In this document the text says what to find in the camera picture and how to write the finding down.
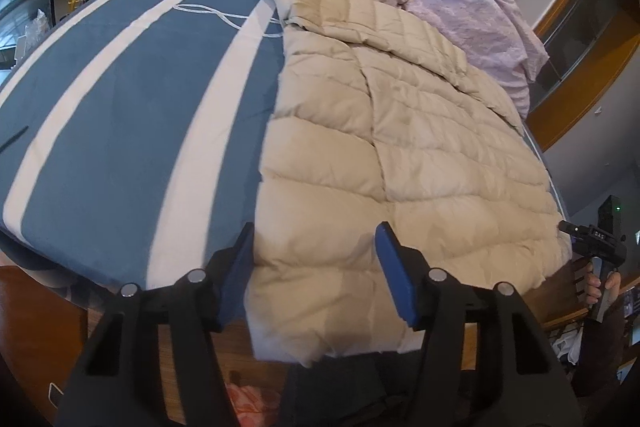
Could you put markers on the blue white striped bedsheet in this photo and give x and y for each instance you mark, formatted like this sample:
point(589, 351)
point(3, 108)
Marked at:
point(131, 138)

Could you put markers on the person's right hand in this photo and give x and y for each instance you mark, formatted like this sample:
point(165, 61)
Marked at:
point(596, 290)

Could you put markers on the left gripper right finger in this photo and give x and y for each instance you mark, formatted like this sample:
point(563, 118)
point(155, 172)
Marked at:
point(485, 360)

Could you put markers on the beige quilted down jacket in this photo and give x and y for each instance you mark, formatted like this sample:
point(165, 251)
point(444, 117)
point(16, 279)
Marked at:
point(379, 118)

